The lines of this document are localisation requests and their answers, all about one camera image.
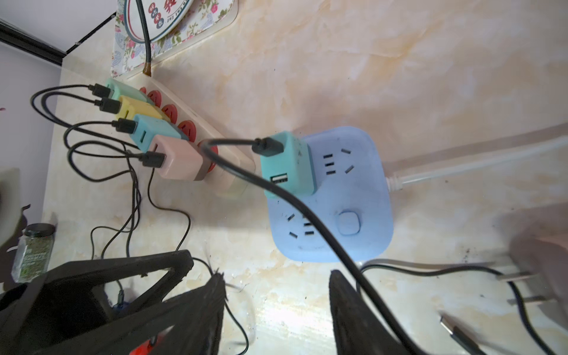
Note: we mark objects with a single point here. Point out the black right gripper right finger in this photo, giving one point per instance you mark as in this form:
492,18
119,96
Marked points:
356,328

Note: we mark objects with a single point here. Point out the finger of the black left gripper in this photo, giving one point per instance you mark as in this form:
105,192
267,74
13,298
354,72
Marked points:
66,309

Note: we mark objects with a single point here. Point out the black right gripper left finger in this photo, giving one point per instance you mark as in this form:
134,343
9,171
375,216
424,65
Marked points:
193,320

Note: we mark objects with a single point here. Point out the red electric shaver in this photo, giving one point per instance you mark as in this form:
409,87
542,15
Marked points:
143,349

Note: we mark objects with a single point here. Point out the teal usb charger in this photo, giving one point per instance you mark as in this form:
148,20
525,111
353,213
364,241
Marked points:
291,169
146,128

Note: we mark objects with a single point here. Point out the pink usb charger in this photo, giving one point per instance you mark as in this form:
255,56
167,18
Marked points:
183,159
542,264

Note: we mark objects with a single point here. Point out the glass spice jar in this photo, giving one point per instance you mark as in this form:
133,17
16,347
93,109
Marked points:
34,251

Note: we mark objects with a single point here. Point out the blue square power cube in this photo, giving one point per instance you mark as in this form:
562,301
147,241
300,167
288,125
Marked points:
352,200

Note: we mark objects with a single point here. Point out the pink USB charger on strip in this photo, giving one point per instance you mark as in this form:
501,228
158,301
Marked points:
183,159

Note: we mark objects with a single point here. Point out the teal USB charger on strip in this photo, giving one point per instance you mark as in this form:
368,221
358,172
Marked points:
146,128

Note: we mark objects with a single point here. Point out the beige power strip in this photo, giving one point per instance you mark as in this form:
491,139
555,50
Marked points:
195,128

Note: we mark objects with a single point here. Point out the yellow USB charger on strip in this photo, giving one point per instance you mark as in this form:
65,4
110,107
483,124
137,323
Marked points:
132,107

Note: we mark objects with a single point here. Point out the green USB charger on strip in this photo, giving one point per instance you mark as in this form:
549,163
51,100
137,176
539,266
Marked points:
118,89

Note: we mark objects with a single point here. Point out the floral rectangular tray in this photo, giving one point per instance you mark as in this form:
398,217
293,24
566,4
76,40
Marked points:
204,19

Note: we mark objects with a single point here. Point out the white plate with red print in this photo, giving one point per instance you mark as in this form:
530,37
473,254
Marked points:
162,16

